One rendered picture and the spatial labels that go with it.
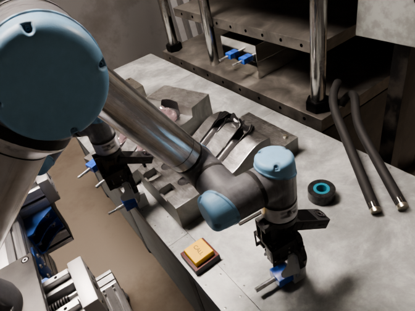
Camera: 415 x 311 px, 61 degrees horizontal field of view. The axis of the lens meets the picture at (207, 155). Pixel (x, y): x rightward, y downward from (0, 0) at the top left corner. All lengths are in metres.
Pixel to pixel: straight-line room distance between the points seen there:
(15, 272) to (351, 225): 0.83
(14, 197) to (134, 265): 1.70
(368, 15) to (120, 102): 1.01
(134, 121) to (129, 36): 3.29
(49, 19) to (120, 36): 3.46
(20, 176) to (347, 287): 0.76
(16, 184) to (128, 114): 0.22
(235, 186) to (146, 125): 0.19
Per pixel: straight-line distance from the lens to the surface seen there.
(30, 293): 0.83
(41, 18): 0.38
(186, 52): 2.31
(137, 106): 0.59
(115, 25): 3.80
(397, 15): 1.34
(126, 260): 2.16
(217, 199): 0.62
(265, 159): 0.65
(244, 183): 0.64
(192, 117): 1.45
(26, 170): 0.44
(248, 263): 0.99
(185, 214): 1.07
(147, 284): 2.02
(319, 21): 1.36
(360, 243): 1.03
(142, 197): 1.19
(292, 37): 1.56
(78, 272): 0.87
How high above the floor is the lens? 1.62
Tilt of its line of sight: 38 degrees down
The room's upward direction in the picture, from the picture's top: 14 degrees counter-clockwise
